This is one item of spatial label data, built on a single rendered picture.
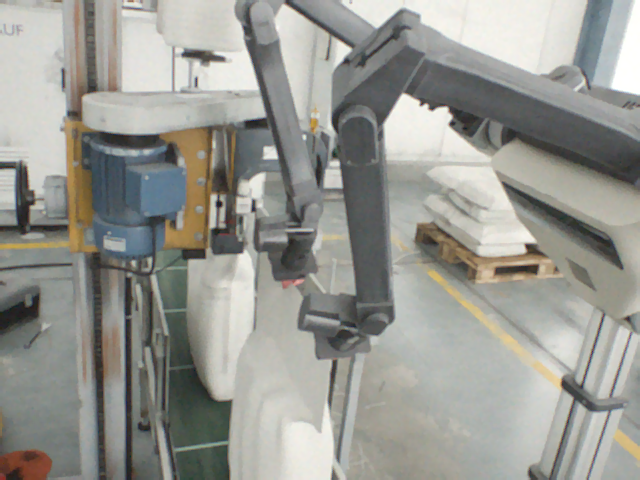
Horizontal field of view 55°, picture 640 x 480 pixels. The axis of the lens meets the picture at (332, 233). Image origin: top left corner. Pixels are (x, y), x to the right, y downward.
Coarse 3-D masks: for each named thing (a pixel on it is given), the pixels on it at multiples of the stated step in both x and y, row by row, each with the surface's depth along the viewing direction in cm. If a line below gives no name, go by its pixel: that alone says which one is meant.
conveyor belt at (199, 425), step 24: (168, 264) 295; (168, 288) 272; (168, 312) 252; (192, 360) 221; (192, 384) 208; (168, 408) 195; (192, 408) 196; (216, 408) 198; (168, 432) 197; (192, 432) 186; (216, 432) 187; (192, 456) 176; (216, 456) 177
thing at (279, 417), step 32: (288, 288) 137; (256, 320) 160; (288, 320) 137; (256, 352) 149; (288, 352) 137; (256, 384) 140; (288, 384) 136; (320, 384) 119; (256, 416) 138; (288, 416) 129; (320, 416) 119; (256, 448) 137; (288, 448) 128; (320, 448) 131
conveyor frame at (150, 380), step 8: (136, 288) 260; (136, 312) 267; (136, 320) 260; (152, 368) 207; (152, 376) 203; (152, 384) 199; (152, 392) 195; (152, 400) 210; (152, 408) 209; (152, 416) 205; (152, 424) 200; (160, 424) 181; (152, 432) 197; (160, 432) 178; (160, 440) 175; (160, 448) 172; (160, 456) 170; (160, 464) 179; (168, 464) 167; (336, 464) 174; (160, 472) 182; (168, 472) 164; (176, 472) 170; (336, 472) 171
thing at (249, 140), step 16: (240, 128) 147; (256, 128) 149; (304, 128) 157; (240, 144) 148; (256, 144) 149; (272, 144) 151; (320, 144) 155; (240, 160) 150; (256, 160) 151; (272, 160) 152; (240, 176) 151; (288, 208) 164
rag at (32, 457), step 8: (8, 456) 216; (16, 456) 214; (24, 456) 215; (32, 456) 216; (40, 456) 219; (0, 464) 214; (8, 464) 211; (16, 464) 213; (24, 464) 211; (32, 464) 213; (40, 464) 215; (48, 464) 217; (0, 472) 209; (8, 472) 210; (16, 472) 208; (24, 472) 208; (32, 472) 209; (40, 472) 212
